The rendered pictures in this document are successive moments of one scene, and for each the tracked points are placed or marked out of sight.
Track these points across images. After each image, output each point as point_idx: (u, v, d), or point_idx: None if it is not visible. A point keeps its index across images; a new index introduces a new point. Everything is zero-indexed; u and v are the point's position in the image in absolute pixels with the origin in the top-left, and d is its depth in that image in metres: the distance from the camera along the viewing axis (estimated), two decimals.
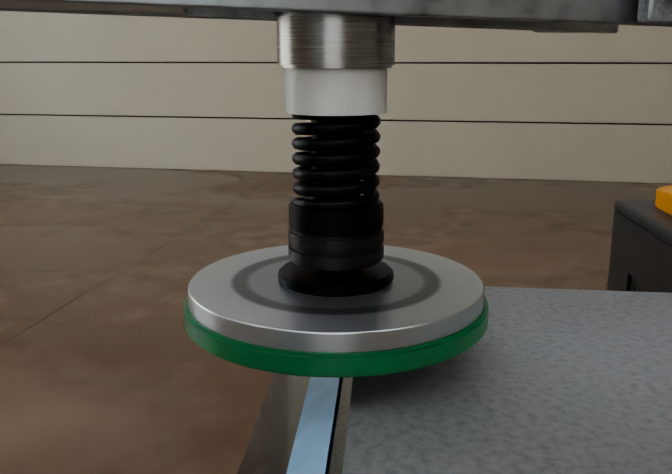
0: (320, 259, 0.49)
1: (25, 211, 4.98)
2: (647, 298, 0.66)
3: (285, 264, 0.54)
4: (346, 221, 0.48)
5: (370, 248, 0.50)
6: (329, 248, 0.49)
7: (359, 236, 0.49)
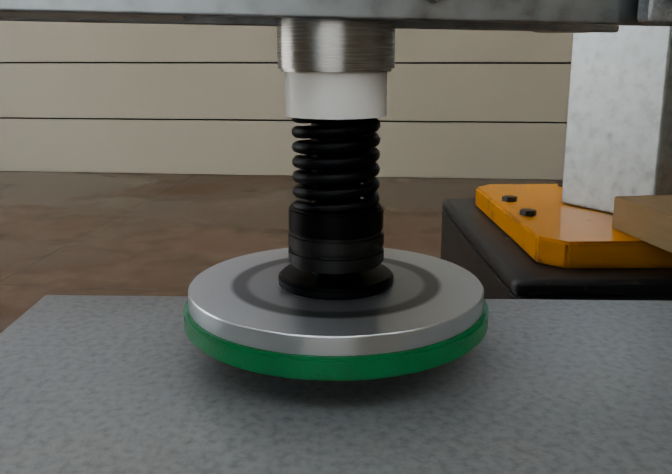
0: (320, 262, 0.49)
1: None
2: None
3: None
4: (346, 224, 0.48)
5: (370, 251, 0.50)
6: (329, 252, 0.49)
7: (359, 239, 0.49)
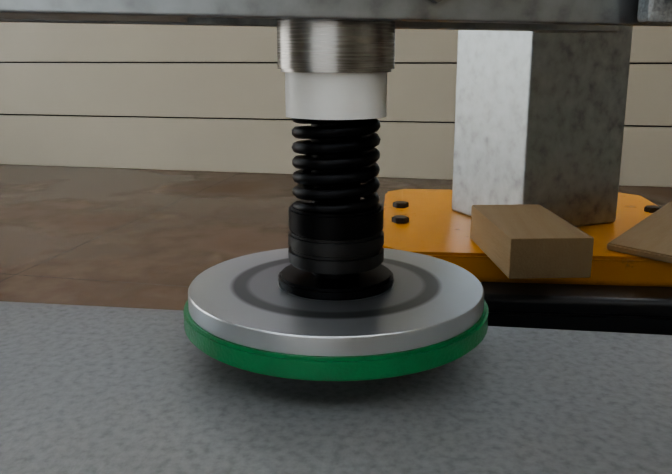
0: (320, 262, 0.49)
1: None
2: (3, 309, 0.63)
3: None
4: (346, 224, 0.48)
5: (370, 251, 0.50)
6: (329, 252, 0.49)
7: (359, 240, 0.49)
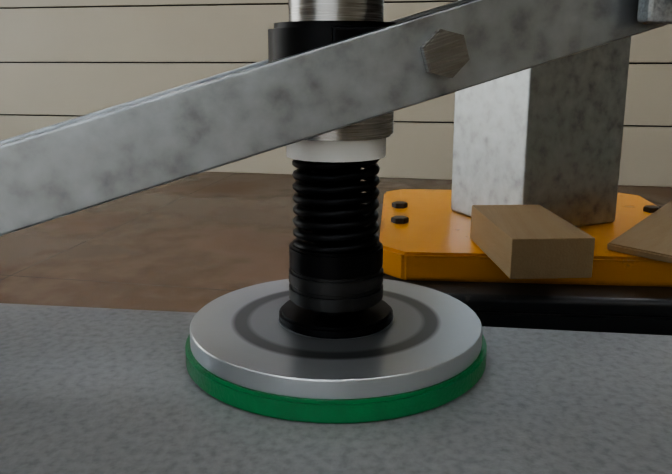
0: (320, 301, 0.50)
1: None
2: (4, 311, 0.63)
3: (290, 319, 0.51)
4: (346, 264, 0.49)
5: (370, 290, 0.50)
6: (329, 291, 0.49)
7: (359, 278, 0.50)
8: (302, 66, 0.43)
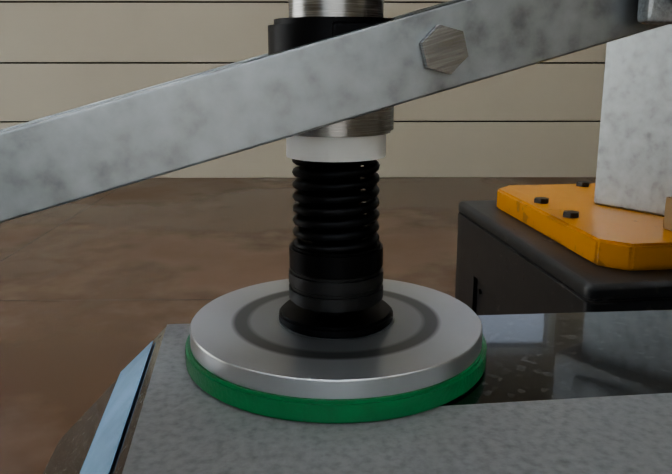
0: (320, 301, 0.50)
1: None
2: (483, 323, 0.60)
3: (289, 318, 0.51)
4: (346, 264, 0.49)
5: (370, 290, 0.50)
6: (329, 291, 0.49)
7: (359, 278, 0.50)
8: (301, 60, 0.43)
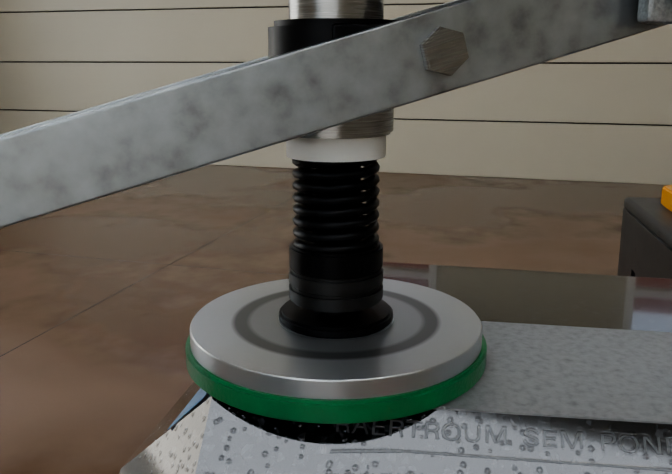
0: (320, 301, 0.50)
1: (94, 203, 5.26)
2: (563, 277, 0.72)
3: (385, 316, 0.51)
4: (346, 264, 0.49)
5: (370, 290, 0.50)
6: (329, 291, 0.49)
7: (359, 278, 0.50)
8: (301, 62, 0.43)
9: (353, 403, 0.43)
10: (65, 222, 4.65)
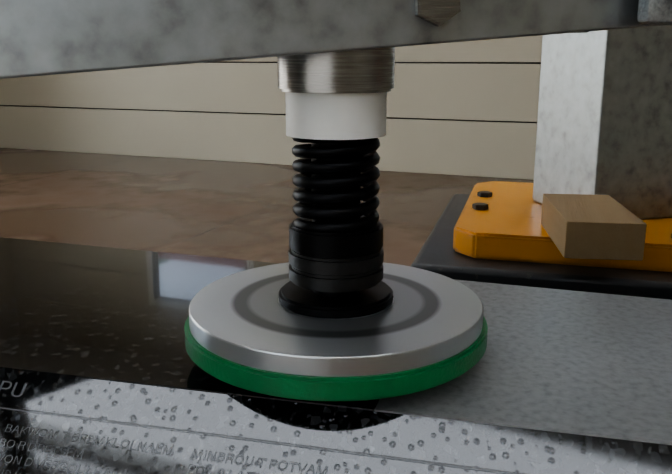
0: (320, 281, 0.49)
1: (108, 196, 5.53)
2: (132, 254, 0.81)
3: (351, 306, 0.49)
4: (346, 243, 0.49)
5: (370, 269, 0.50)
6: (329, 270, 0.49)
7: (359, 258, 0.49)
8: None
9: (222, 362, 0.45)
10: (73, 213, 4.92)
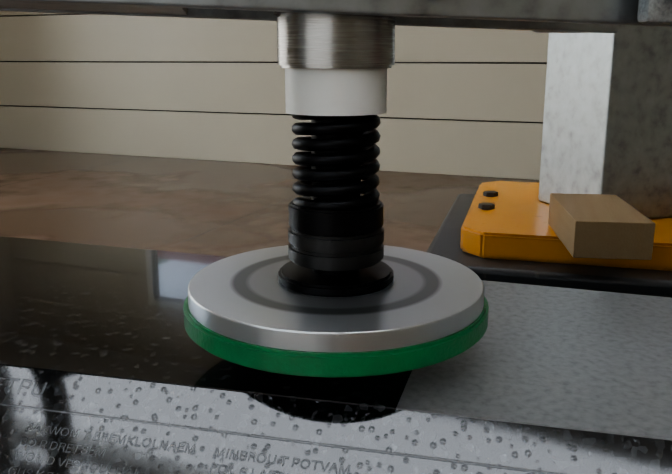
0: (320, 259, 0.49)
1: (108, 196, 5.52)
2: (143, 254, 0.81)
3: None
4: (346, 221, 0.48)
5: (370, 248, 0.50)
6: (329, 248, 0.49)
7: (359, 236, 0.49)
8: None
9: None
10: (73, 213, 4.91)
